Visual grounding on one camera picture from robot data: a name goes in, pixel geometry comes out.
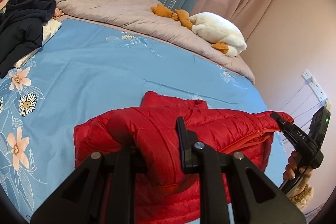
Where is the black cable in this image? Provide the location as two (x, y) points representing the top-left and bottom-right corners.
(280, 166), (310, 191)

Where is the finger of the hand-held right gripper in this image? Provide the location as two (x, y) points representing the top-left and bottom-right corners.
(270, 112), (295, 134)

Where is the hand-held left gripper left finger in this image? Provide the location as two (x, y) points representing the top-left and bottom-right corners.
(30, 144), (147, 224)

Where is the grey quilt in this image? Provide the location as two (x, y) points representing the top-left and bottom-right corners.
(49, 0), (256, 85)

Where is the blue floral bedsheet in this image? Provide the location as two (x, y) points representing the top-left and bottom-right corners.
(0, 15), (286, 224)

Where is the red down jacket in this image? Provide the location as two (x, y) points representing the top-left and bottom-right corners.
(73, 91), (294, 224)

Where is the person's right forearm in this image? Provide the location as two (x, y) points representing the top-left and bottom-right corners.
(287, 177), (315, 205)

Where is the person's right hand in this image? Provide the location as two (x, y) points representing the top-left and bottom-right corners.
(283, 151), (314, 180)

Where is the white goose plush toy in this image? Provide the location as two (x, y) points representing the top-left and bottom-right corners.
(151, 4), (247, 57)

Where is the white cloth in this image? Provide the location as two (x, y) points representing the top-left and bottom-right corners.
(13, 21), (62, 69)

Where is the white wall socket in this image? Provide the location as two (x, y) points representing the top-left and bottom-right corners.
(302, 69), (328, 102)

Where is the navy clothes pile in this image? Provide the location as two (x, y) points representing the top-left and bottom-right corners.
(0, 0), (57, 79)

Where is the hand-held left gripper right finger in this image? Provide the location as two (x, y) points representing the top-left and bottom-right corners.
(175, 116), (306, 224)

